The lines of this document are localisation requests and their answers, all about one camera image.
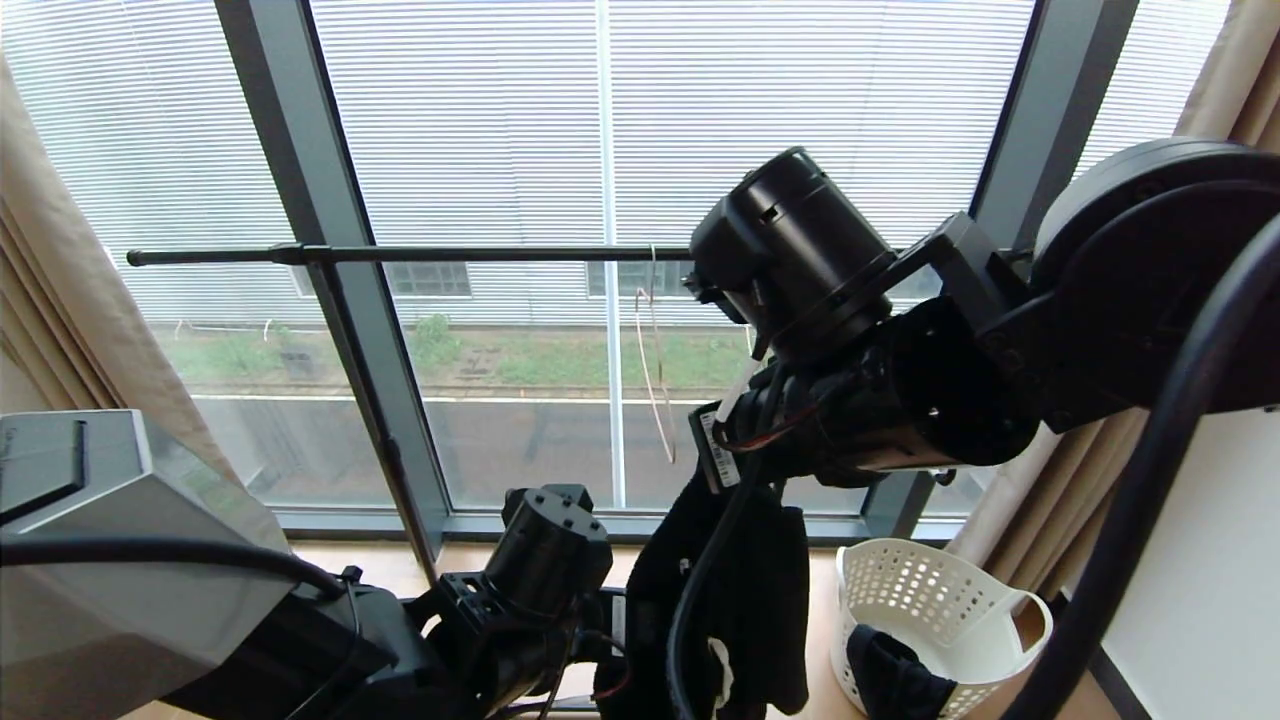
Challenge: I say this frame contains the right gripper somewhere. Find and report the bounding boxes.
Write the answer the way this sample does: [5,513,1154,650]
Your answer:
[690,296,1041,493]

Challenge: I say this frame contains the black shorts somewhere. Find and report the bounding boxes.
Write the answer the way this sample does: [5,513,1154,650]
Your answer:
[595,470,811,720]

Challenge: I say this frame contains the white laundry basket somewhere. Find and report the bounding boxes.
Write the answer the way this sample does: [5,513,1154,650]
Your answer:
[830,538,1054,720]

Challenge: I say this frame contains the heap of clothes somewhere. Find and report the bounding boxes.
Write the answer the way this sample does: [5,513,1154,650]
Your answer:
[847,625,956,720]

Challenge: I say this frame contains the pink clothes hanger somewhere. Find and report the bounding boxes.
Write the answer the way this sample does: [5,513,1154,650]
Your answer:
[635,245,681,466]

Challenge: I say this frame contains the black clothes rack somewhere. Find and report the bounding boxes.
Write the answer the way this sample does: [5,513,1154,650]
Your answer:
[127,243,701,586]

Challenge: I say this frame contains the beige curtain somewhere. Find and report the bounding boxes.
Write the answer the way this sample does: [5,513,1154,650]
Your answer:
[945,0,1280,601]
[0,55,291,561]

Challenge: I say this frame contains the window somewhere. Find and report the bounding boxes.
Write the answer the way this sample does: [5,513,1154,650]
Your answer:
[0,0,1241,546]

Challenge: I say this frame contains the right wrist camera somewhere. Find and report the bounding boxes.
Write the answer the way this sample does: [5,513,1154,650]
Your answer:
[684,268,751,327]

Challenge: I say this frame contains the black cable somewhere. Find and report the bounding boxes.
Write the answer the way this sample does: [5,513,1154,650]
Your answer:
[665,455,766,720]
[1005,210,1280,720]
[0,538,363,720]

